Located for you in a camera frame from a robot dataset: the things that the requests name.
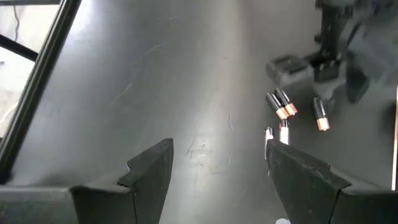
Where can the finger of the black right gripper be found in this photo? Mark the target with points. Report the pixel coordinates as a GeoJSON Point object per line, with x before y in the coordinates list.
{"type": "Point", "coordinates": [290, 73]}
{"type": "Point", "coordinates": [357, 81]}

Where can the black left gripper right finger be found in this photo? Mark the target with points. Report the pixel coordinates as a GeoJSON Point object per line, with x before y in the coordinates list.
{"type": "Point", "coordinates": [304, 189]}

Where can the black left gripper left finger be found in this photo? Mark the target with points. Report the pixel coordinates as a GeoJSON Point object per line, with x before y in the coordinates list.
{"type": "Point", "coordinates": [146, 186]}

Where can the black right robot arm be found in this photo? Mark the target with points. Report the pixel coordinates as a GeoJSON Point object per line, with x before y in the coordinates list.
{"type": "Point", "coordinates": [330, 31]}

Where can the black copper battery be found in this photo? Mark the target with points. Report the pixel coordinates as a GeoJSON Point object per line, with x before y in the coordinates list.
{"type": "Point", "coordinates": [283, 98]}
{"type": "Point", "coordinates": [275, 104]}
{"type": "Point", "coordinates": [319, 112]}

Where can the white silver battery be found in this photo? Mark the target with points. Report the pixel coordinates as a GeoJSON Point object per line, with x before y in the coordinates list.
{"type": "Point", "coordinates": [268, 133]}
{"type": "Point", "coordinates": [282, 221]}
{"type": "Point", "coordinates": [284, 132]}

